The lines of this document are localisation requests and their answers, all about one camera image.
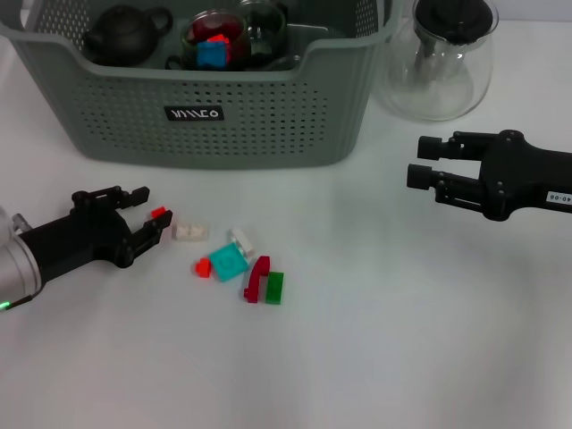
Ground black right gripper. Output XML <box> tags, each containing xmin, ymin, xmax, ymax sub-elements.
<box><xmin>406</xmin><ymin>129</ymin><xmax>572</xmax><ymax>223</ymax></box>

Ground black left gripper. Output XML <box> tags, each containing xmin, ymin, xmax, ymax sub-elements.
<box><xmin>20</xmin><ymin>185</ymin><xmax>174</xmax><ymax>283</ymax></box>

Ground white two-stud toy brick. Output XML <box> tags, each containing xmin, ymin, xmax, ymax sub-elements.
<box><xmin>172</xmin><ymin>222</ymin><xmax>211</xmax><ymax>242</ymax></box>

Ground teal square plate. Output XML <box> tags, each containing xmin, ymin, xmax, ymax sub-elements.
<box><xmin>207</xmin><ymin>243</ymin><xmax>249</xmax><ymax>282</ymax></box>

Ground dark red curved toy piece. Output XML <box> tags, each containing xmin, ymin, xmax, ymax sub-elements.
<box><xmin>243</xmin><ymin>255</ymin><xmax>273</xmax><ymax>304</ymax></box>

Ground glass teacup with black base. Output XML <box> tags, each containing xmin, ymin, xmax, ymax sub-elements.
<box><xmin>240</xmin><ymin>0</ymin><xmax>301</xmax><ymax>72</ymax></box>
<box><xmin>180</xmin><ymin>11</ymin><xmax>251</xmax><ymax>72</ymax></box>
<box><xmin>165</xmin><ymin>44</ymin><xmax>251</xmax><ymax>73</ymax></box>

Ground blue square plate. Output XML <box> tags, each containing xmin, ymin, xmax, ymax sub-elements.
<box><xmin>196</xmin><ymin>39</ymin><xmax>229</xmax><ymax>69</ymax></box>

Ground red sloped toy brick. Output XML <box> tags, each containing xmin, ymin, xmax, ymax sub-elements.
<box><xmin>207</xmin><ymin>33</ymin><xmax>234</xmax><ymax>68</ymax></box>

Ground small white toy block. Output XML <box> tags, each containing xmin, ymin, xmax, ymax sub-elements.
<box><xmin>227</xmin><ymin>228</ymin><xmax>257</xmax><ymax>259</ymax></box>

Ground grey-green perforated storage bin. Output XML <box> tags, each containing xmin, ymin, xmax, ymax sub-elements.
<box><xmin>0</xmin><ymin>0</ymin><xmax>403</xmax><ymax>170</ymax></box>

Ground clear glass carafe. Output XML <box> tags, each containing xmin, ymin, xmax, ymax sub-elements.
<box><xmin>383</xmin><ymin>0</ymin><xmax>501</xmax><ymax>122</ymax></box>

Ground black carafe lid with strainer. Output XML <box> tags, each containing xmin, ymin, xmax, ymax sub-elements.
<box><xmin>413</xmin><ymin>0</ymin><xmax>501</xmax><ymax>81</ymax></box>

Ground long green toy brick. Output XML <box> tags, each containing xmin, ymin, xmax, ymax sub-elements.
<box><xmin>264</xmin><ymin>271</ymin><xmax>286</xmax><ymax>306</ymax></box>

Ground black clay teapot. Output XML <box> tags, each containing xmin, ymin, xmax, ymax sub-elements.
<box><xmin>83</xmin><ymin>4</ymin><xmax>174</xmax><ymax>67</ymax></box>

